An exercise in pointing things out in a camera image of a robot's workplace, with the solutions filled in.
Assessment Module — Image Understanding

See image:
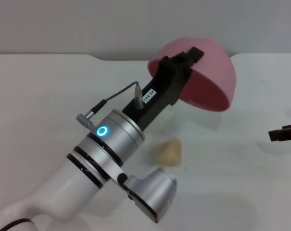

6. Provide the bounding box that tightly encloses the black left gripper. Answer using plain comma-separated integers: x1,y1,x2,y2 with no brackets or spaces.
122,46,205,133

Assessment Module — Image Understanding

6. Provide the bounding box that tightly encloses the pink plastic bowl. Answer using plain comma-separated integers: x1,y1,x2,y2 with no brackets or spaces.
147,36,237,113

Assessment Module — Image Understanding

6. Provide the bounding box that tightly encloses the beige egg yolk pastry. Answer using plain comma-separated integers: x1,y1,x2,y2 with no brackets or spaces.
149,139,185,167

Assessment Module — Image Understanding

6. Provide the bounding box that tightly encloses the grey left gripper connector cable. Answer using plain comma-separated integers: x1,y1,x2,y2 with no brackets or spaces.
75,81,144,126

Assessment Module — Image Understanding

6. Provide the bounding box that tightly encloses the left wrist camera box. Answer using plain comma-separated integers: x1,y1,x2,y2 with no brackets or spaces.
117,167,178,224

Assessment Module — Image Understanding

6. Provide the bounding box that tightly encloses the dark red left arm cable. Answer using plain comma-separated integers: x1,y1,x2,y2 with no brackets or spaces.
0,218,33,231

